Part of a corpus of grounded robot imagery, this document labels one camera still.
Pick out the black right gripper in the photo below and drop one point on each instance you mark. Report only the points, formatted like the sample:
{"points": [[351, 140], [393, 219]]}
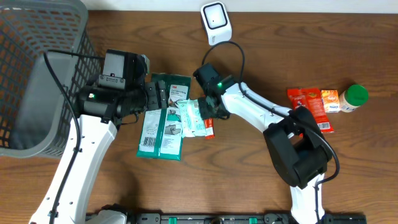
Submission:
{"points": [[204, 113]]}

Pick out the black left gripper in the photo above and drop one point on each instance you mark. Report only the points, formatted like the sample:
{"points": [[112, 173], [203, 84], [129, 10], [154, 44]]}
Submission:
{"points": [[156, 95]]}

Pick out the red stick sachet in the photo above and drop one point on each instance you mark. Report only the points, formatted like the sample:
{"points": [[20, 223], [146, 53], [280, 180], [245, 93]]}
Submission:
{"points": [[208, 121]]}

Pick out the light green wipes pack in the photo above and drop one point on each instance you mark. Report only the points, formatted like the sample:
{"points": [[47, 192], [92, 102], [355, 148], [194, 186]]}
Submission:
{"points": [[192, 123]]}

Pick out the green white package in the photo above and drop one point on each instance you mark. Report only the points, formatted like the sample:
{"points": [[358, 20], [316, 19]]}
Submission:
{"points": [[161, 135]]}

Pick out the red snack bag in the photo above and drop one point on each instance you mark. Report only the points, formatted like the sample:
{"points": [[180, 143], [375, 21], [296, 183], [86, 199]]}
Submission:
{"points": [[311, 99]]}

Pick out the small orange white box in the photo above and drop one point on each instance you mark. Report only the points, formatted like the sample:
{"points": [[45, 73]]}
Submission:
{"points": [[330, 99]]}

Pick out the green lid seasoning jar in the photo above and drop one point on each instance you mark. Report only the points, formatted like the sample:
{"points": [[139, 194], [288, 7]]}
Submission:
{"points": [[352, 98]]}

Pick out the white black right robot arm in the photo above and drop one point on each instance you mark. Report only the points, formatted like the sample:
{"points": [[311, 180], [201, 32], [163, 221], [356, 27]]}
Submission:
{"points": [[297, 148]]}

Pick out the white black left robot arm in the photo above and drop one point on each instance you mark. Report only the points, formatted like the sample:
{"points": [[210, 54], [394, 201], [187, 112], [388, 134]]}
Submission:
{"points": [[98, 114]]}

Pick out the white barcode scanner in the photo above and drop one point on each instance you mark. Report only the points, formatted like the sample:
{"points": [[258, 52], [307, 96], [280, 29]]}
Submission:
{"points": [[216, 23]]}

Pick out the grey plastic laundry basket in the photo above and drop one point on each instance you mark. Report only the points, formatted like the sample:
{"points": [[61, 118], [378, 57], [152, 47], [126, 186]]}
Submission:
{"points": [[46, 57]]}

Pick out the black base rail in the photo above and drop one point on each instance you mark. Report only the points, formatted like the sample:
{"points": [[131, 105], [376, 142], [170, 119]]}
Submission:
{"points": [[217, 218]]}

